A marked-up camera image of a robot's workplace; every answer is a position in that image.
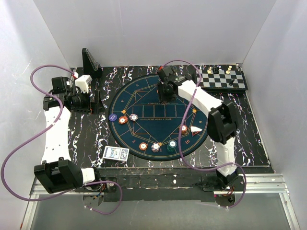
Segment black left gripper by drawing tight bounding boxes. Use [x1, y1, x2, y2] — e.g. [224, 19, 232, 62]
[71, 89, 106, 115]

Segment purple small blind button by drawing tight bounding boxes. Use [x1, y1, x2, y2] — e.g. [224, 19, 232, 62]
[108, 114, 118, 122]

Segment orange chips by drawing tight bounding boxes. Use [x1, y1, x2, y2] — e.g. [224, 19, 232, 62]
[118, 116, 128, 124]
[181, 125, 188, 134]

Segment blue white chips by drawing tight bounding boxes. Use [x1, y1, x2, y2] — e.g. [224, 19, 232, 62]
[129, 114, 138, 121]

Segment blue white poker chip stack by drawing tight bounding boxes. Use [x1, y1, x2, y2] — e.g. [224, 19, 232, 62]
[151, 142, 160, 153]

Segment orange poker chip stack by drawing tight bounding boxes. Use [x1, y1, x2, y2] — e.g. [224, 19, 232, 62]
[139, 142, 147, 150]

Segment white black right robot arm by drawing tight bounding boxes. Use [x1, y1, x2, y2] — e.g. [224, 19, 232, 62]
[157, 66, 238, 191]

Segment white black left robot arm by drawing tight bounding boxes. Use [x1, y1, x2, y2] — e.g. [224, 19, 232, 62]
[34, 75, 104, 194]

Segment round blue poker mat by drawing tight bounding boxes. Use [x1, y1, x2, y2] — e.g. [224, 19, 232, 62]
[108, 75, 208, 161]

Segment black card holder stand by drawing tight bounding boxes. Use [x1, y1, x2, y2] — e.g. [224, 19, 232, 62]
[82, 48, 103, 79]

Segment blue playing card box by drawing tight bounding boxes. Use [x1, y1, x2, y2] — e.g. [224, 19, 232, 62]
[103, 146, 129, 161]

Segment green poker chip stack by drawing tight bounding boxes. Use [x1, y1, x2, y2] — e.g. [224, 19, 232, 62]
[167, 140, 177, 152]

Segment black chess piece back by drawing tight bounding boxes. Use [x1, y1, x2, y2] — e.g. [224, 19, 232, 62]
[213, 65, 219, 74]

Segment black chess piece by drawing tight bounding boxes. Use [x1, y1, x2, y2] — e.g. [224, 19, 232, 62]
[229, 79, 235, 86]
[213, 65, 219, 74]

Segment black white chess board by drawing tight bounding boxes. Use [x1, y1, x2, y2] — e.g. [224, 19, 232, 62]
[196, 67, 248, 93]

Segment black chess piece front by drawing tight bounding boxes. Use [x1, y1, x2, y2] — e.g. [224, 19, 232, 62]
[229, 79, 235, 86]

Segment white chess piece right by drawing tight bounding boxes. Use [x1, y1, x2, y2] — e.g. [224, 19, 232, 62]
[225, 66, 232, 74]

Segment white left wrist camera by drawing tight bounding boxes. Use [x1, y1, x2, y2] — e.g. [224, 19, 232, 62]
[75, 75, 92, 93]

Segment aluminium rail frame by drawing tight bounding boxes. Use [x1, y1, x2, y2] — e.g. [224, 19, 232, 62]
[21, 173, 300, 230]

